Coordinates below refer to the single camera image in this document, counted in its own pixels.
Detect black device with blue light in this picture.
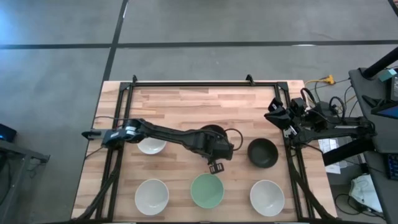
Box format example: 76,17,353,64
0,123,18,143

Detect black keyboard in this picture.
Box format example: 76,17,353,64
387,152,398,181

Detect black aluminium table frame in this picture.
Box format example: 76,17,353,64
72,74,338,222

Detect black pole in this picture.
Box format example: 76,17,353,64
362,46,398,78

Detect white plastic bowl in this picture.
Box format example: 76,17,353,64
249,179,285,217
134,178,170,217
136,136,167,156

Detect white paper sheets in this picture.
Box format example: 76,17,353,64
317,138,343,175

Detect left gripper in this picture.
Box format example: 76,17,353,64
198,133,234,175

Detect black coiled cables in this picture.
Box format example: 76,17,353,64
328,95,348,121

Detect white bag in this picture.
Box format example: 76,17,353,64
348,174,385,214

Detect green plastic bowl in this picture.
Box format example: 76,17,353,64
190,173,225,209

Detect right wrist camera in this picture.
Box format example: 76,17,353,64
290,96,307,116

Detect yellow power plug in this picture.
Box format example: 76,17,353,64
306,74,336,86

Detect laptop with blue screen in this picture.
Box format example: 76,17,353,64
371,102,398,121

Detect teal box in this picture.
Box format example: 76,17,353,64
378,68,398,82

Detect dark gray equipment desk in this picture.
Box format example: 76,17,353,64
348,67,398,224

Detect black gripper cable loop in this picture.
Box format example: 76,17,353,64
223,128,244,152

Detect black stand beam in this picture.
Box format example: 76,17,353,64
322,138,374,166

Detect dark gray plastic bowl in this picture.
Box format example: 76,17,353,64
247,138,279,169
200,124,229,139

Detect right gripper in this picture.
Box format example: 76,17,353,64
264,97,302,140

